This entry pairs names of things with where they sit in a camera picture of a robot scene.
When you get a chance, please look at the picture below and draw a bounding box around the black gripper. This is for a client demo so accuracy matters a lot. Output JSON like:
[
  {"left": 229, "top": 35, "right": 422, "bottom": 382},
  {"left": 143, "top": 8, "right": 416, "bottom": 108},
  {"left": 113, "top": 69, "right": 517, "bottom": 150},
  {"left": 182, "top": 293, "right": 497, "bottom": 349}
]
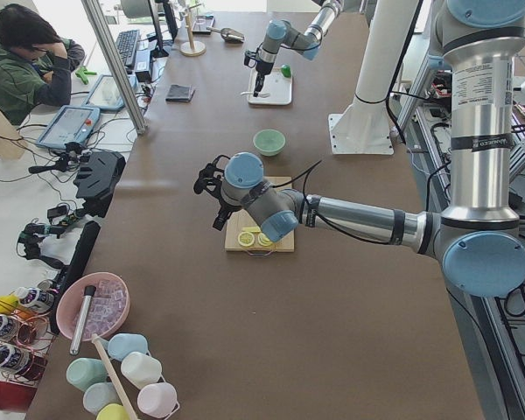
[
  {"left": 193, "top": 155, "right": 242, "bottom": 231},
  {"left": 243, "top": 48, "right": 270, "bottom": 97}
]

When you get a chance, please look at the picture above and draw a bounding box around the white ceramic spoon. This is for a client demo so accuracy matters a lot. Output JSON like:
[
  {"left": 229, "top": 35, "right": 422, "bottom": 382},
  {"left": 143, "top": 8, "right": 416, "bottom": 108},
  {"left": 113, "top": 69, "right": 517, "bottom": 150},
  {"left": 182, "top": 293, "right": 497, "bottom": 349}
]
[{"left": 240, "top": 91, "right": 270, "bottom": 98}]

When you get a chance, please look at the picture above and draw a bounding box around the mint green bowl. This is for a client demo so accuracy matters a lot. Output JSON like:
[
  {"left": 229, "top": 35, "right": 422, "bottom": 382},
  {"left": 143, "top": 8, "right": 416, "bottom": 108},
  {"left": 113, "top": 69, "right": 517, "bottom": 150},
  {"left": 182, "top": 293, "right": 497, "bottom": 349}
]
[{"left": 253, "top": 129, "right": 286, "bottom": 157}]

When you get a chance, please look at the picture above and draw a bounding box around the pink bowl of ice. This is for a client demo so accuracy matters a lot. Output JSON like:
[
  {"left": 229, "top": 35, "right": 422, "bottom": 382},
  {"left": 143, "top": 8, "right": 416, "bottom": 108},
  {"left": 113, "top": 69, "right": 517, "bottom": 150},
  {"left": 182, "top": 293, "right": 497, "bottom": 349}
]
[{"left": 56, "top": 272, "right": 130, "bottom": 341}]

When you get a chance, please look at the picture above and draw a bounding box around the metal tube in bowl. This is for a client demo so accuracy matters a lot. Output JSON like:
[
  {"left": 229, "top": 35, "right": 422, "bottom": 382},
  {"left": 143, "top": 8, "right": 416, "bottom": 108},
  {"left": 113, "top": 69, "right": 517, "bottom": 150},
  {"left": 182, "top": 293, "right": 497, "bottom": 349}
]
[{"left": 69, "top": 285, "right": 96, "bottom": 356}]

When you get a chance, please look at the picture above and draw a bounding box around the wooden cutting board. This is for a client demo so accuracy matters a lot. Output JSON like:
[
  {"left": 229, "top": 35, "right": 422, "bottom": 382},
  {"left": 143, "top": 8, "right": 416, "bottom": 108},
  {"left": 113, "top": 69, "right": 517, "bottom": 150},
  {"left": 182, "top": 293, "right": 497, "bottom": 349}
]
[{"left": 224, "top": 176, "right": 297, "bottom": 254}]

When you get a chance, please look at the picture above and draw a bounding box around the cream rabbit serving tray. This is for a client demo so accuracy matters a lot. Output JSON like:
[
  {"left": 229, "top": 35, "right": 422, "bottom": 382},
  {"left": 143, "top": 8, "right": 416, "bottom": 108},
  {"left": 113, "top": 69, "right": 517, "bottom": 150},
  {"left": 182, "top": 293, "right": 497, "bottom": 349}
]
[{"left": 247, "top": 67, "right": 293, "bottom": 106}]

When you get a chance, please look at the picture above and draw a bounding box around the green lime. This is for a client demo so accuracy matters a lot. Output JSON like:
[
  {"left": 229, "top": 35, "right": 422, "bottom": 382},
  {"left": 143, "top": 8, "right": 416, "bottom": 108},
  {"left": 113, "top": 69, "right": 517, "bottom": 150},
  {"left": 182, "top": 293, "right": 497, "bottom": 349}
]
[{"left": 280, "top": 65, "right": 291, "bottom": 79}]

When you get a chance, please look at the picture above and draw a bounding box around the yellow plastic knife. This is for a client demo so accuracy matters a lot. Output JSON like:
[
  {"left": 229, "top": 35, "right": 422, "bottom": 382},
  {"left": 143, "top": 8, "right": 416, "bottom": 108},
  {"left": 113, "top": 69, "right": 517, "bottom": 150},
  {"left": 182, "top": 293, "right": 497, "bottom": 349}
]
[{"left": 241, "top": 227, "right": 262, "bottom": 234}]

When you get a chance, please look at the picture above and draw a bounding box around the metal scoop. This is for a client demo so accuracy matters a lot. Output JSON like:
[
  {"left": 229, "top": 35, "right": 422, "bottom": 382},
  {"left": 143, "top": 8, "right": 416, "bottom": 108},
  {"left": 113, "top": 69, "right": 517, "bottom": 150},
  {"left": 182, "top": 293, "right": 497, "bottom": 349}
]
[{"left": 207, "top": 26, "right": 245, "bottom": 44}]

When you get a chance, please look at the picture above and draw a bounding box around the wooden cup stand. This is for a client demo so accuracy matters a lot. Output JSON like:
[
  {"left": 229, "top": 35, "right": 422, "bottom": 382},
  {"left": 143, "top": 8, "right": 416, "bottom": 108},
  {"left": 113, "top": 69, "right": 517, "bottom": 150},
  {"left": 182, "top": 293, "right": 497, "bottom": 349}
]
[{"left": 179, "top": 2, "right": 207, "bottom": 57}]

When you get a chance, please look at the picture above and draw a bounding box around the grey purple folded cloth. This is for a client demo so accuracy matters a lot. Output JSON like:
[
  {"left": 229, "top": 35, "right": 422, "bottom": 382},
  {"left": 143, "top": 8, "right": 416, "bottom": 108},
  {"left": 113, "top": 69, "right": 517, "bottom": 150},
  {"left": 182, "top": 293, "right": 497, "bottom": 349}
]
[{"left": 165, "top": 84, "right": 195, "bottom": 102}]

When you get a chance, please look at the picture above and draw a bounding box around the black monitor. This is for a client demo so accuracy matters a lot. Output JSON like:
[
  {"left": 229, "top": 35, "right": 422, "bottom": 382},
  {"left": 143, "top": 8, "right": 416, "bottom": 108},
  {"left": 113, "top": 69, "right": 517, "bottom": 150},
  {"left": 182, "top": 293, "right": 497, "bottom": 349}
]
[{"left": 148, "top": 0, "right": 179, "bottom": 58}]

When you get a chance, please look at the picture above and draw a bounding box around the black headset device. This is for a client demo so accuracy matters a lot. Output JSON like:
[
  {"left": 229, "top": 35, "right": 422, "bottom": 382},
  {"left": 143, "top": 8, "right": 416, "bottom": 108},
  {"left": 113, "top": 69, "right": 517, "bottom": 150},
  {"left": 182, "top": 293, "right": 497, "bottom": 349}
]
[{"left": 73, "top": 150, "right": 126, "bottom": 217}]

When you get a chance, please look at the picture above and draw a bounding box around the black keyboard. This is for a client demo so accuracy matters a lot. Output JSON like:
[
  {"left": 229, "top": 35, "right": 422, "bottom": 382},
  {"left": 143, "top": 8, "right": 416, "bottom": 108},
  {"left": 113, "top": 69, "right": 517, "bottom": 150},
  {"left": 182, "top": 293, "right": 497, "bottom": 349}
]
[{"left": 115, "top": 30, "right": 140, "bottom": 68}]

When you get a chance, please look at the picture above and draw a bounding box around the blue teach pendant far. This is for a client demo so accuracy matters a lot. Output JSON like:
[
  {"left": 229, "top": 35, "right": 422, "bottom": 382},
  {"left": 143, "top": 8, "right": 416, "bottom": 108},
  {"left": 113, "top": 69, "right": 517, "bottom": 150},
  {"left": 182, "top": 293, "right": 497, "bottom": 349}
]
[{"left": 82, "top": 74, "right": 124, "bottom": 112}]

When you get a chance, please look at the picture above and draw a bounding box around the blue teach pendant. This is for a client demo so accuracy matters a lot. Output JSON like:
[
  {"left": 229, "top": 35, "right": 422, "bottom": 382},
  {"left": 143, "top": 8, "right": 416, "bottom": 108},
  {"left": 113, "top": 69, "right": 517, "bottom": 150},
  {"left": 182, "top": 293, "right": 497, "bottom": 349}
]
[
  {"left": 36, "top": 105, "right": 101, "bottom": 150},
  {"left": 82, "top": 74, "right": 124, "bottom": 112}
]

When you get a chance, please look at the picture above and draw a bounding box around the light blue cup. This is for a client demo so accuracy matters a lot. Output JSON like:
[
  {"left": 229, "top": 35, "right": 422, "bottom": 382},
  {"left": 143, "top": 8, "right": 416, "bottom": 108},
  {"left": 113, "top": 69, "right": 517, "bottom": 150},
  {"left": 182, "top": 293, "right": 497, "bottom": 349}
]
[{"left": 108, "top": 332, "right": 149, "bottom": 361}]

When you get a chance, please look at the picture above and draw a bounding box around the white cup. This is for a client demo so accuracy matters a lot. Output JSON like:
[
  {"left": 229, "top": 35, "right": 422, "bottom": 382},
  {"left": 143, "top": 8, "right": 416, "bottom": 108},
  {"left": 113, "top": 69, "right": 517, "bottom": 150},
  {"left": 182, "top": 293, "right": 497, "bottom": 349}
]
[{"left": 121, "top": 352, "right": 162, "bottom": 389}]

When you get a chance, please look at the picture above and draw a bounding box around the blue teach pendant near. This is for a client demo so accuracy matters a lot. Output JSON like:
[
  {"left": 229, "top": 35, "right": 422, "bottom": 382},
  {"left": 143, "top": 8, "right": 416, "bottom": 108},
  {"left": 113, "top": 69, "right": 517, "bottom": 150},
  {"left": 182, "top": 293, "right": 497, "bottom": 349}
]
[{"left": 36, "top": 105, "right": 101, "bottom": 150}]

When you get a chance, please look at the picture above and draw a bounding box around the pink cup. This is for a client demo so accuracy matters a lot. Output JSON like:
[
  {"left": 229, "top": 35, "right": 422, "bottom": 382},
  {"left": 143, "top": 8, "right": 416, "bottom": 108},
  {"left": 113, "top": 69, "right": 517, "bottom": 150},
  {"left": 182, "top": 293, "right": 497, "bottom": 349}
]
[{"left": 137, "top": 382, "right": 178, "bottom": 418}]

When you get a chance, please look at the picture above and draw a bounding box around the mint green cup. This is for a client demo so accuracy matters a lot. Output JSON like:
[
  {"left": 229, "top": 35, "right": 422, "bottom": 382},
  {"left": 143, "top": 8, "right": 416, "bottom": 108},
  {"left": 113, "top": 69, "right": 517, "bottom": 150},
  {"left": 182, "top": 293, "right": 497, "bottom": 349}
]
[{"left": 66, "top": 358, "right": 108, "bottom": 392}]

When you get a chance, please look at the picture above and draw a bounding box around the wooden stick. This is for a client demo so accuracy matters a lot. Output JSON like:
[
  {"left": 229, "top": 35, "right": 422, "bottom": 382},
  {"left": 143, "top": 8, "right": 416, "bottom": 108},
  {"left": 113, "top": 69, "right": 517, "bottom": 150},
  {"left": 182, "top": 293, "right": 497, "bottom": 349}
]
[{"left": 91, "top": 333, "right": 138, "bottom": 420}]

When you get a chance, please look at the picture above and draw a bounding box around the pale blue cup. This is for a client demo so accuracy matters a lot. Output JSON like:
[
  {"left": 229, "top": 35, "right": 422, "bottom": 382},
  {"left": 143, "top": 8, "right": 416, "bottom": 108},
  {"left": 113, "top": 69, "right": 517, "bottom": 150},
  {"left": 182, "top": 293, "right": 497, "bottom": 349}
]
[{"left": 82, "top": 382, "right": 120, "bottom": 415}]

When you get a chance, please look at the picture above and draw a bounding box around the yellow cup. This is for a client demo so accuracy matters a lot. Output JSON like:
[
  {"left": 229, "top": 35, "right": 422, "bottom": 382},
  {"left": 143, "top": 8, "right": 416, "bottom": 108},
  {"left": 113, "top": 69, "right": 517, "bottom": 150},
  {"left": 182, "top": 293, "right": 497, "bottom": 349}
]
[{"left": 95, "top": 403, "right": 130, "bottom": 420}]

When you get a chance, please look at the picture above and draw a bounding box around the person in green jacket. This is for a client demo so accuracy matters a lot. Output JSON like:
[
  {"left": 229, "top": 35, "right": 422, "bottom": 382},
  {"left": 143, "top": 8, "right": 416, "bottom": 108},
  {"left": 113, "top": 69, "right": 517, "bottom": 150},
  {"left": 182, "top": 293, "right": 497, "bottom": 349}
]
[{"left": 0, "top": 3, "right": 85, "bottom": 126}]

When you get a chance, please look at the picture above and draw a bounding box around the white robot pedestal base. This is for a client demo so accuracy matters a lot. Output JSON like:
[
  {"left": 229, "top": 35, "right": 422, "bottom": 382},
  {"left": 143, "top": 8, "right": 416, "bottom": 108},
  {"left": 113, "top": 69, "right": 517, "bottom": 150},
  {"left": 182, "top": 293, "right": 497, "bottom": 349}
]
[{"left": 329, "top": 0, "right": 422, "bottom": 156}]

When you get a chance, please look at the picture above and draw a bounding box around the aluminium frame post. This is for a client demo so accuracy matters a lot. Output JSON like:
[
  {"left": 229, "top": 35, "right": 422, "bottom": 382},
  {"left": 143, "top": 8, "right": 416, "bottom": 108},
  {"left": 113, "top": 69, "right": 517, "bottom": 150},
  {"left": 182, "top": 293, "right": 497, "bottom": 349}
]
[{"left": 81, "top": 0, "right": 147, "bottom": 135}]

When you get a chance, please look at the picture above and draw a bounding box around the copper wire bottle rack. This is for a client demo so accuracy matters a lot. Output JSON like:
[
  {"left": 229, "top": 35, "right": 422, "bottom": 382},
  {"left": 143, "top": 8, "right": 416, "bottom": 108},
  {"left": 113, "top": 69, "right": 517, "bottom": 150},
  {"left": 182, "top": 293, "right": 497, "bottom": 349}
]
[{"left": 0, "top": 295, "right": 54, "bottom": 386}]

